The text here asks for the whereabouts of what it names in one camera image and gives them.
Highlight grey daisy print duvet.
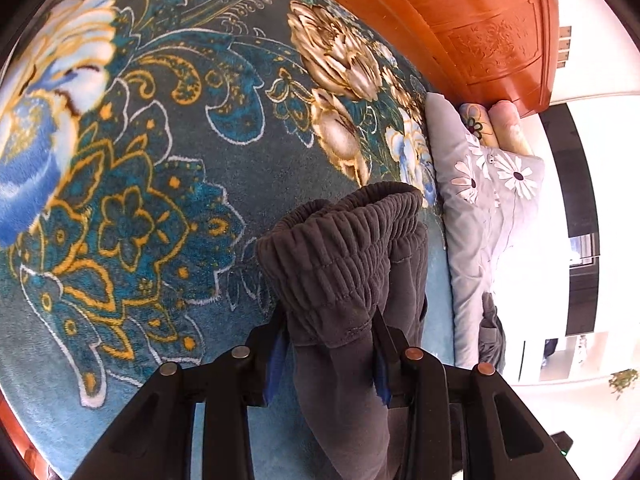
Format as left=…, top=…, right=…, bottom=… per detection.
left=425, top=92, right=546, bottom=369

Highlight green hanging plant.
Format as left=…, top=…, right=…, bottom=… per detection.
left=608, top=368, right=640, bottom=402

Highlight blue floral blanket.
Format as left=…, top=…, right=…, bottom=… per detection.
left=0, top=0, right=456, bottom=480

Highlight wooden bed headboard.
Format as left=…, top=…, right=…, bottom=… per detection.
left=302, top=0, right=560, bottom=117

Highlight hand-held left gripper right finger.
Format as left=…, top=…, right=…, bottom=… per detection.
left=372, top=310, right=581, bottom=480

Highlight white black-striped wardrobe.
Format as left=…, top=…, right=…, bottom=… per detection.
left=520, top=100, right=640, bottom=386

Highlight pink floral pillow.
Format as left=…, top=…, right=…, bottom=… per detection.
left=489, top=100, right=534, bottom=157

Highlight yellow floral pillow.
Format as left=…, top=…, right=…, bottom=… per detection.
left=459, top=102, right=497, bottom=149

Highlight dark grey top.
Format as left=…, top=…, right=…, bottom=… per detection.
left=479, top=292, right=507, bottom=374

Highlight dark grey pants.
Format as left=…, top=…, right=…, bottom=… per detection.
left=256, top=182, right=429, bottom=480

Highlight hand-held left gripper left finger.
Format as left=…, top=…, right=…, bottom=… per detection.
left=70, top=322, right=289, bottom=480

